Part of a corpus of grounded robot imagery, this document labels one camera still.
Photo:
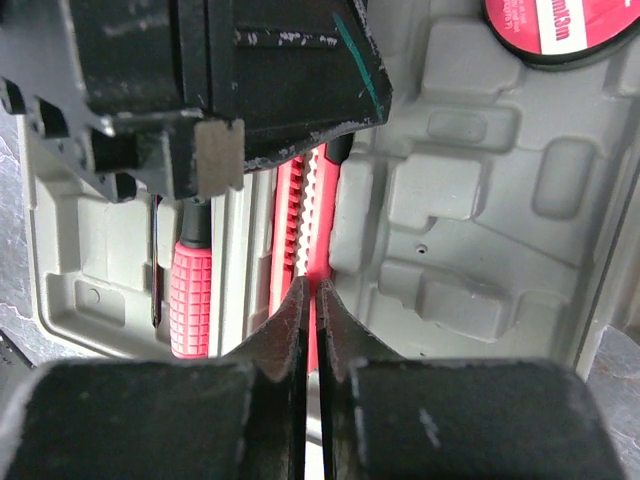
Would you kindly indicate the red black utility knife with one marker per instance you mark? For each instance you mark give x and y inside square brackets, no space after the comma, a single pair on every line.
[305,199]

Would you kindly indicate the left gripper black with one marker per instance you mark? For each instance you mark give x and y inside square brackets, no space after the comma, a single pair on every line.
[123,93]

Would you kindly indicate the grey plastic tool case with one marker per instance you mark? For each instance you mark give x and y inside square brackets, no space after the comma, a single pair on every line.
[476,222]

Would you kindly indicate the short red handled screwdriver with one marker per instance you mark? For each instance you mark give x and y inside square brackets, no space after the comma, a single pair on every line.
[156,280]

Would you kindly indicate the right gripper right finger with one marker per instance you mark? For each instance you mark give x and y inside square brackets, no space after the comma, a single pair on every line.
[388,417]

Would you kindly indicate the long red handled screwdriver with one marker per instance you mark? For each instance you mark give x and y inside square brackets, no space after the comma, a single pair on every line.
[190,283]

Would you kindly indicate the black electrical tape roll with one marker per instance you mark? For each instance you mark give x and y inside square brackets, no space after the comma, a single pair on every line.
[552,33]

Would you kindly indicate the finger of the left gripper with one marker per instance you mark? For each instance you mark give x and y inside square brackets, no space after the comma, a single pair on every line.
[297,73]

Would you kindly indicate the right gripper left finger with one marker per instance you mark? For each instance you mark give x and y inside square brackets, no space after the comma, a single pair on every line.
[238,416]

